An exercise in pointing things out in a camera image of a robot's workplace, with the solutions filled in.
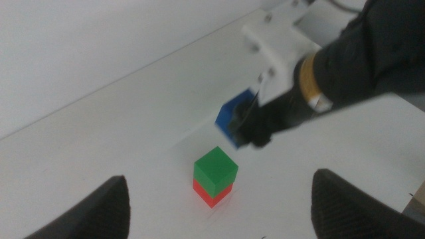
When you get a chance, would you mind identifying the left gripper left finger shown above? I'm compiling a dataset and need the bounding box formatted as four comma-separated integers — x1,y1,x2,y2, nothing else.
23,175,131,239

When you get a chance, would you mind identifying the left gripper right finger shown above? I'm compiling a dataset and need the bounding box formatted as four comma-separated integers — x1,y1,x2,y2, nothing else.
311,168,425,239

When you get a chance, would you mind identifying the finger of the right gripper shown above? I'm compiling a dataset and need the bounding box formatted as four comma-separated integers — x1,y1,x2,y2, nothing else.
228,96,274,149

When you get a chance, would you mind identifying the blue cube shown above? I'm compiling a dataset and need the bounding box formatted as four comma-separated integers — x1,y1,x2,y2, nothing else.
214,88,258,149

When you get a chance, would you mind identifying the green cube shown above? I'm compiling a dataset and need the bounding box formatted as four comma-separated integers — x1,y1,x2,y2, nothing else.
193,145,239,199

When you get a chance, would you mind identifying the red cube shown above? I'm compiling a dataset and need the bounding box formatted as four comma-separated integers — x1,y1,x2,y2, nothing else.
193,178,234,209

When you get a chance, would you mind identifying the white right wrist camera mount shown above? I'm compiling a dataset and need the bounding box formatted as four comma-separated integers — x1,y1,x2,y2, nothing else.
241,0,322,108

